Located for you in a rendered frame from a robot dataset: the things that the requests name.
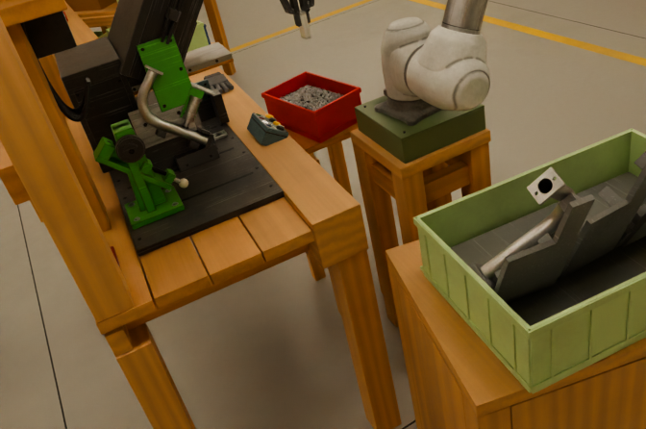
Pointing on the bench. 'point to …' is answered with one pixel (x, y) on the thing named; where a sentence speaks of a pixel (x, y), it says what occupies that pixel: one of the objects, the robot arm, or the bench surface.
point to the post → (57, 171)
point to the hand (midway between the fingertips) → (303, 24)
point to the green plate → (175, 88)
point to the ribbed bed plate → (156, 128)
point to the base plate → (205, 191)
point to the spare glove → (219, 82)
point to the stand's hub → (130, 148)
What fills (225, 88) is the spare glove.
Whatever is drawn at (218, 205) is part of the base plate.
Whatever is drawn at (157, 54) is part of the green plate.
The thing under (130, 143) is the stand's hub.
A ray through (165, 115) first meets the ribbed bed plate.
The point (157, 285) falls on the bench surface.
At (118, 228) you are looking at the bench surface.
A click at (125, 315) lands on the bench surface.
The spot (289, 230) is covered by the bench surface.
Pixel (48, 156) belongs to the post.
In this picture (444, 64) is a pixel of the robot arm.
